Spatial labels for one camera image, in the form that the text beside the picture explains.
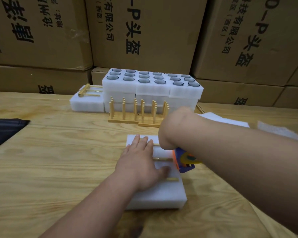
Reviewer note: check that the person's right forearm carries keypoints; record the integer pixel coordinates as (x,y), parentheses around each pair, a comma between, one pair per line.
(253,166)

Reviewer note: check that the foam package with rack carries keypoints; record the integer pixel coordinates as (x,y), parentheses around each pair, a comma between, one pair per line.
(164,195)

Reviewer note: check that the person's right hand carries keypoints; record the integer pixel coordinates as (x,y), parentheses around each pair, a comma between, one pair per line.
(176,129)

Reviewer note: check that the person's left forearm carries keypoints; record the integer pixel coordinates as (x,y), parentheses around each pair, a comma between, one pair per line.
(94,210)

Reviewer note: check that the person's left hand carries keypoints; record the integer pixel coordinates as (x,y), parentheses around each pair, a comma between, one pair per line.
(139,166)

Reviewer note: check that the wooden peg rack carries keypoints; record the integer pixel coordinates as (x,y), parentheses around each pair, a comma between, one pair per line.
(83,90)
(171,179)

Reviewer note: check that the clear plastic wrap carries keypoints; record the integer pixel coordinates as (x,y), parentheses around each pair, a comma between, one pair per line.
(283,131)

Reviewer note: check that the black plastic bags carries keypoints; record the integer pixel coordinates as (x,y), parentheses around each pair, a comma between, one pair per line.
(2,132)

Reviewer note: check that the stack of brown cardboard boxes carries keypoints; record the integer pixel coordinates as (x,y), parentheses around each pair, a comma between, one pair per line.
(149,32)

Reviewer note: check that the orange and blue tape dispenser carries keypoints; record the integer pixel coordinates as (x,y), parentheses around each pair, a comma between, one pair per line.
(184,160)

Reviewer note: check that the pile of white foam sheets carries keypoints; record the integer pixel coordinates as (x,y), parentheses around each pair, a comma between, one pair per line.
(223,119)

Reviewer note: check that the stack of white foam trays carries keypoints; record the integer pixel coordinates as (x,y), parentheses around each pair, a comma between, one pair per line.
(121,89)

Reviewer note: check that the row of wooden peg racks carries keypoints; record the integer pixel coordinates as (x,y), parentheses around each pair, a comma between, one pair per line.
(121,120)

